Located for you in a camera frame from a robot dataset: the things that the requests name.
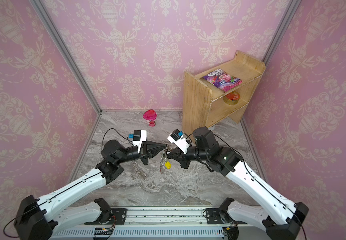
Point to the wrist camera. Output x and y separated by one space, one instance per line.
137 138
178 138

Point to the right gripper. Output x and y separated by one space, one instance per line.
184 155

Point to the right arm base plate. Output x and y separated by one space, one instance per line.
216 216

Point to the metal key organizer plate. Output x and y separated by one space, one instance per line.
163 160

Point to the red lid tin can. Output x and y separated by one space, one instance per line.
232 98

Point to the purple snack bag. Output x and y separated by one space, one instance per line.
222 80

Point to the wooden shelf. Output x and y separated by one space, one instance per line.
203 104

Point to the yellow key tag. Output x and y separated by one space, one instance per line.
167 165

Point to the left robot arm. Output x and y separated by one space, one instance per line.
41 218

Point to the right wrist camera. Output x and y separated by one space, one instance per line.
178 138

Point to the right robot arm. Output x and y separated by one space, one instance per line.
279 217

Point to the aluminium mounting rail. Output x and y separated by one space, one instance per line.
153 223

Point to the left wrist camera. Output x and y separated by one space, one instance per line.
137 138

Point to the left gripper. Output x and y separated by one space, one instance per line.
149 149

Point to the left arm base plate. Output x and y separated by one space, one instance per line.
117 216

